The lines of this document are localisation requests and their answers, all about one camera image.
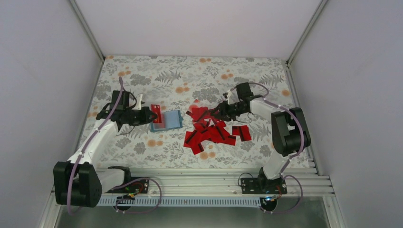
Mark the teal card holder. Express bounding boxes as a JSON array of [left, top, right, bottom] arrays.
[[150, 110, 183, 133]]

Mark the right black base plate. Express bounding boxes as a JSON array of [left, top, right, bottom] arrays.
[[240, 178, 288, 195]]

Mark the aluminium rail frame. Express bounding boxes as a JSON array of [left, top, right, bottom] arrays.
[[52, 167, 335, 197]]

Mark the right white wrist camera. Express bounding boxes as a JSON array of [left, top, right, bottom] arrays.
[[223, 90, 236, 105]]

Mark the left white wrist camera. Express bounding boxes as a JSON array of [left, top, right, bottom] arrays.
[[134, 94, 143, 110]]

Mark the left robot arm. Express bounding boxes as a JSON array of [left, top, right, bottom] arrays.
[[53, 90, 158, 208]]

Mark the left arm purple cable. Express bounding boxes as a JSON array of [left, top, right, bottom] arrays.
[[67, 76, 162, 216]]

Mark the pile of red cards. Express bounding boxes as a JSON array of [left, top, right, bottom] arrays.
[[183, 107, 236, 148]]

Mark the white red-circle card left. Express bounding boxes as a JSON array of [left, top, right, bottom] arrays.
[[188, 99, 201, 112]]

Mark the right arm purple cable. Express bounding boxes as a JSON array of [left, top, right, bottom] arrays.
[[230, 82, 306, 215]]

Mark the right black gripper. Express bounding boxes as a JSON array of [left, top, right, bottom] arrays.
[[210, 100, 247, 122]]

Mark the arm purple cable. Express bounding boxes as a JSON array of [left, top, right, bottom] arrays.
[[67, 76, 162, 216], [230, 82, 306, 215]]

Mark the red card far right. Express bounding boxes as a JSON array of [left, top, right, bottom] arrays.
[[232, 125, 251, 142]]

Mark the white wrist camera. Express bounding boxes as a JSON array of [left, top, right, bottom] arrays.
[[223, 90, 236, 105], [134, 94, 143, 110]]

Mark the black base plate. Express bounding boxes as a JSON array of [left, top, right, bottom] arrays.
[[240, 178, 288, 195], [107, 177, 150, 194]]

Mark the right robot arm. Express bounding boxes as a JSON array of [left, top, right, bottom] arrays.
[[209, 82, 311, 193]]

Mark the grey slotted cable duct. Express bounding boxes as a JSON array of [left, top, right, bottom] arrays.
[[97, 195, 261, 208]]

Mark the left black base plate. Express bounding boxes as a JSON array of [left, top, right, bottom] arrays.
[[107, 177, 150, 194]]

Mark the floral table mat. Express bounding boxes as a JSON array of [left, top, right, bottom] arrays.
[[81, 55, 294, 170]]

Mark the red card front bottom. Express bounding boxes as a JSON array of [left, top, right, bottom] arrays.
[[191, 143, 204, 155]]

